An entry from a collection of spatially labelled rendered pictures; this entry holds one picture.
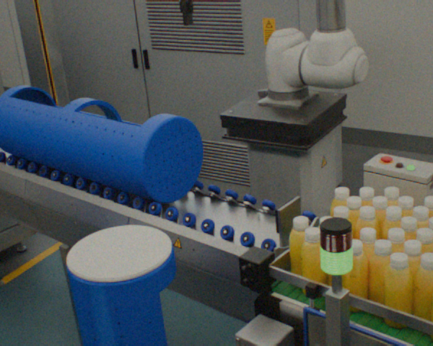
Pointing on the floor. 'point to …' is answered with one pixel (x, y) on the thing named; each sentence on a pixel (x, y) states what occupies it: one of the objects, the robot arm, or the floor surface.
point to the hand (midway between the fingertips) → (187, 13)
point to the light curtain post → (51, 51)
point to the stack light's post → (338, 318)
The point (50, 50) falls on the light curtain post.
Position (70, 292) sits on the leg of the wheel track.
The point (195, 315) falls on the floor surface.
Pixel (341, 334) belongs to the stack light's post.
